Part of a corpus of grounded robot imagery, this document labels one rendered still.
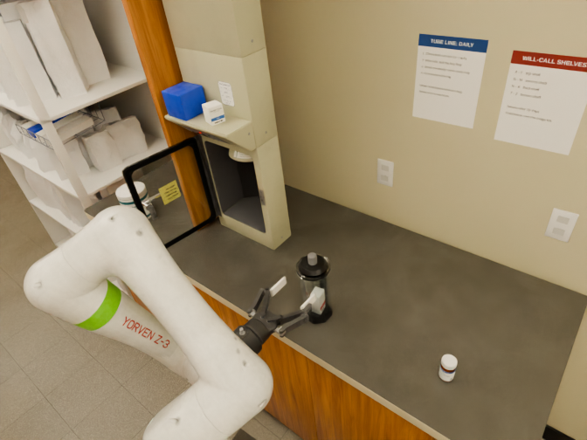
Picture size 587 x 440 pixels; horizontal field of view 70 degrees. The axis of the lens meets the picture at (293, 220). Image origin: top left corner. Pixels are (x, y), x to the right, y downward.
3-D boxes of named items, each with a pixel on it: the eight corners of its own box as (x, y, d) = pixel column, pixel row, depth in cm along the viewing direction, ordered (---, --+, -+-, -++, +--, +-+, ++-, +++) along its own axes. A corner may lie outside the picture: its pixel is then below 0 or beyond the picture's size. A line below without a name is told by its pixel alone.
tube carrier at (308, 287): (314, 293, 150) (309, 249, 136) (339, 306, 144) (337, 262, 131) (295, 312, 143) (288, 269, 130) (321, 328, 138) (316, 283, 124)
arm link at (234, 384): (286, 402, 83) (114, 190, 82) (221, 455, 82) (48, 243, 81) (285, 377, 96) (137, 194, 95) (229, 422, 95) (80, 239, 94)
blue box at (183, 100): (189, 105, 152) (183, 80, 147) (208, 110, 147) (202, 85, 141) (168, 115, 146) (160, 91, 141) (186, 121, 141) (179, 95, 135)
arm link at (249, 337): (229, 354, 120) (252, 371, 115) (220, 329, 113) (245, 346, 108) (244, 340, 124) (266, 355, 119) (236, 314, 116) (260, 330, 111)
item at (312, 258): (310, 256, 137) (308, 241, 133) (334, 267, 132) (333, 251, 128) (293, 273, 132) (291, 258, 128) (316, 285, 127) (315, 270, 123)
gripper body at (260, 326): (260, 335, 113) (282, 312, 118) (238, 321, 118) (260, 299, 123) (264, 352, 118) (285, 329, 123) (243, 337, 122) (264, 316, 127)
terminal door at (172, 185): (217, 218, 184) (195, 135, 159) (155, 255, 169) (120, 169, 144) (216, 217, 184) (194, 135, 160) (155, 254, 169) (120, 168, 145)
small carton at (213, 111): (218, 116, 142) (215, 99, 138) (225, 120, 138) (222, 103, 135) (205, 121, 140) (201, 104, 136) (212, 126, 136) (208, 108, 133)
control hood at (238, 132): (195, 128, 160) (188, 103, 154) (257, 148, 142) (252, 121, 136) (171, 140, 153) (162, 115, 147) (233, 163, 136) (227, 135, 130)
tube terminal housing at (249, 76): (258, 195, 203) (226, 27, 156) (311, 217, 186) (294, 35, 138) (220, 223, 189) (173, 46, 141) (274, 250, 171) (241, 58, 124)
